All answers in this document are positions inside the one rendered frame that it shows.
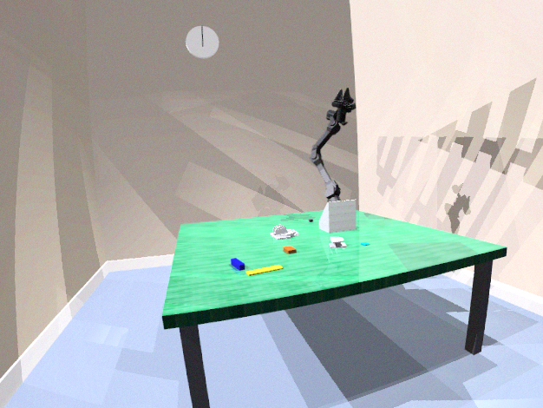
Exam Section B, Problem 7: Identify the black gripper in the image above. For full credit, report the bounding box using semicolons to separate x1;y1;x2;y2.
331;88;354;115

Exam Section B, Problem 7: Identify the orange block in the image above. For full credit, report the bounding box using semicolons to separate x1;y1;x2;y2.
283;246;297;254

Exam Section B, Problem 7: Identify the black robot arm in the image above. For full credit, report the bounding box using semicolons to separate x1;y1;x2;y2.
311;103;356;202

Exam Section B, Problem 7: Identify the blue rectangular bar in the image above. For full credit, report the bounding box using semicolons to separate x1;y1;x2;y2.
231;258;245;271

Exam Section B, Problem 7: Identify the yellow flat bar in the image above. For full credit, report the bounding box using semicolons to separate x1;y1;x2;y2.
245;265;284;276

